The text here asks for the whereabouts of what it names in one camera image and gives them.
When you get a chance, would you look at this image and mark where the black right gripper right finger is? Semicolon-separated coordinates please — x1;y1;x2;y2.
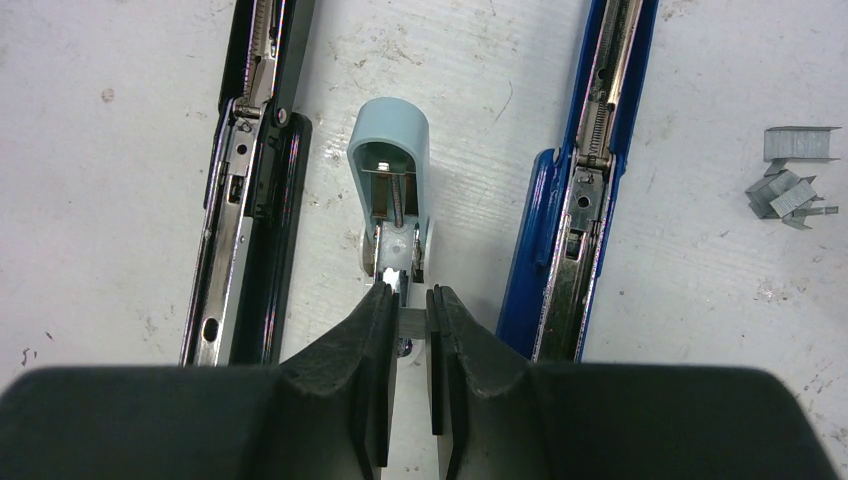
426;287;836;479

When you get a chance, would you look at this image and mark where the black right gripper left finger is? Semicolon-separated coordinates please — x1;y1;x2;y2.
1;283;399;479

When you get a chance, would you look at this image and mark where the grey staple strip cluster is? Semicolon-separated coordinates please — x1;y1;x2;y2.
745;126;839;230

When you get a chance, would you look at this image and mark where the black stapler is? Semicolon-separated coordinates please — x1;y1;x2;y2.
180;0;315;366

